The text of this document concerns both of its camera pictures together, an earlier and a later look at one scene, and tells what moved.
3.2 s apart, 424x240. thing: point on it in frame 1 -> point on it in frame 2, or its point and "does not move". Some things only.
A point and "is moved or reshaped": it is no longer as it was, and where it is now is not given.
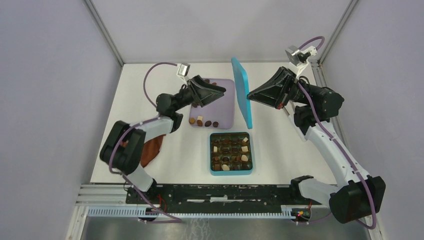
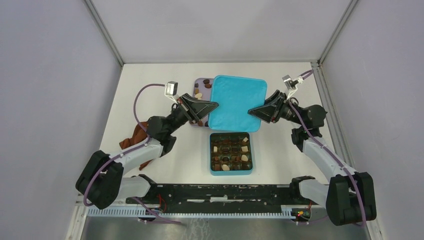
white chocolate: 244,158 does not move
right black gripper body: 282,93 -> 275,110
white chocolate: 225,167 does not move
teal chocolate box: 230,154 does not move
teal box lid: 241,85 is moved or reshaped
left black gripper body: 195,94 -> 190,110
